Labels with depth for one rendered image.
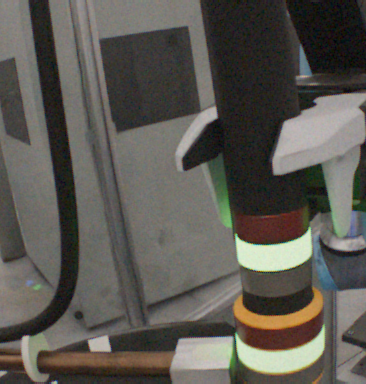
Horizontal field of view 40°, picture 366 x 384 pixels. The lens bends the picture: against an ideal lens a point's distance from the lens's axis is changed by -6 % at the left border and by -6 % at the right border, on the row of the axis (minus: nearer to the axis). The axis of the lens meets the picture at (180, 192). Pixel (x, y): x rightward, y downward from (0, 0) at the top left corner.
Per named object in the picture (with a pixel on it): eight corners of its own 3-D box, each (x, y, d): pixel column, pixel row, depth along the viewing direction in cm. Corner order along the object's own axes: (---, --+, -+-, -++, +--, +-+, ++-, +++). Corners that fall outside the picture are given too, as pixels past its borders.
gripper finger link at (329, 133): (356, 286, 19) (379, 202, 27) (351, 130, 17) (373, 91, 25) (279, 282, 20) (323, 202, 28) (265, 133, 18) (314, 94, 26)
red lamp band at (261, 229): (232, 246, 22) (229, 219, 22) (237, 217, 25) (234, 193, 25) (312, 239, 21) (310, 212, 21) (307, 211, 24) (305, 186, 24)
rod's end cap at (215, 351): (189, 359, 25) (229, 357, 25) (194, 337, 27) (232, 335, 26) (194, 389, 25) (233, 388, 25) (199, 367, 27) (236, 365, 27)
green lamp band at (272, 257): (235, 274, 22) (232, 248, 22) (240, 242, 25) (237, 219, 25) (313, 267, 22) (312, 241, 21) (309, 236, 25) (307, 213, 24)
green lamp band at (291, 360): (234, 375, 23) (232, 355, 23) (240, 326, 27) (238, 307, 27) (327, 369, 23) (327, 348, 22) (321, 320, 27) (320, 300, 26)
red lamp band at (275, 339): (232, 353, 23) (229, 332, 23) (238, 306, 27) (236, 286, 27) (327, 346, 22) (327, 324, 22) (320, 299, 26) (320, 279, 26)
